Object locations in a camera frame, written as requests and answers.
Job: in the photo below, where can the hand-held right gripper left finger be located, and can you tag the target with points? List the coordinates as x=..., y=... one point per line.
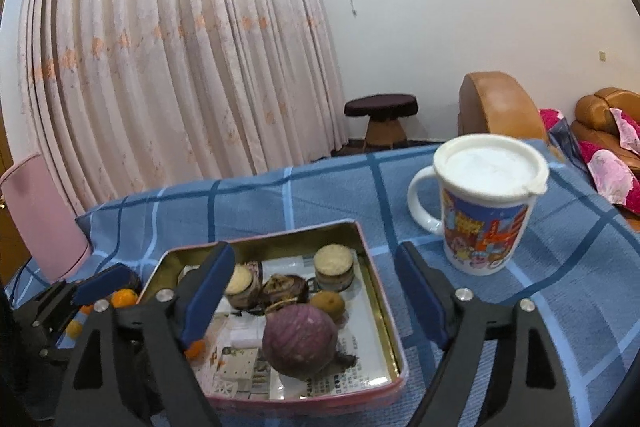
x=207, y=292

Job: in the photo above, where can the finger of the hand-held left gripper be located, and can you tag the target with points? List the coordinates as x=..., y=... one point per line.
x=102, y=286

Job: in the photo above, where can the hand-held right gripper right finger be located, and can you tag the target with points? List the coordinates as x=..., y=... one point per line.
x=422, y=302

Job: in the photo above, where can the large orange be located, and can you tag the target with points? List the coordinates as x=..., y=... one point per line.
x=75, y=327

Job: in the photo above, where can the cut sugarcane piece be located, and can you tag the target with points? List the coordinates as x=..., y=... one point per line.
x=334, y=267
x=240, y=284

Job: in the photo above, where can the pink tin box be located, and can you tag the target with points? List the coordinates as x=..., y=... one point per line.
x=374, y=287

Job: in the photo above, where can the dark water chestnut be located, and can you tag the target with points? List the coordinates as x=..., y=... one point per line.
x=285, y=289

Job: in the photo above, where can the longan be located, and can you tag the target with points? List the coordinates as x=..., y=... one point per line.
x=327, y=304

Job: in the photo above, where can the purple radish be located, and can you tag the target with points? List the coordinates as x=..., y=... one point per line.
x=300, y=342

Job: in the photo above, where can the pink cylindrical container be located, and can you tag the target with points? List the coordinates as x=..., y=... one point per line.
x=40, y=217

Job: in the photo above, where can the white printed mug with lid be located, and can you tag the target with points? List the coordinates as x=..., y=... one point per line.
x=480, y=227

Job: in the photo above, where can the blue plaid tablecloth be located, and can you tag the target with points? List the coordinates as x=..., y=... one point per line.
x=310, y=192

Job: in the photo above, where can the dark round stool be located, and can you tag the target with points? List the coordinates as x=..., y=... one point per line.
x=380, y=105

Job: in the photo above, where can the brown leather armchair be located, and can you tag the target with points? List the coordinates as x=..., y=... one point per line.
x=495, y=107

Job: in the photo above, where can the pink and blue bag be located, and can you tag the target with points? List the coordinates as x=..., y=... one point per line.
x=562, y=142

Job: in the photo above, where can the pink floral cloth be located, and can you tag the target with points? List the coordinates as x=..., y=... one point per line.
x=610, y=174

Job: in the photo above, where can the pink floral curtain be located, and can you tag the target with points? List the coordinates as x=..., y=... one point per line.
x=175, y=57

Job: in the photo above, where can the brown leather sofa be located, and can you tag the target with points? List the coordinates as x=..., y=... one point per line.
x=595, y=114

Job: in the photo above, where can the pink floral pillow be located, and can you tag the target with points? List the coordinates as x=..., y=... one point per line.
x=627, y=129

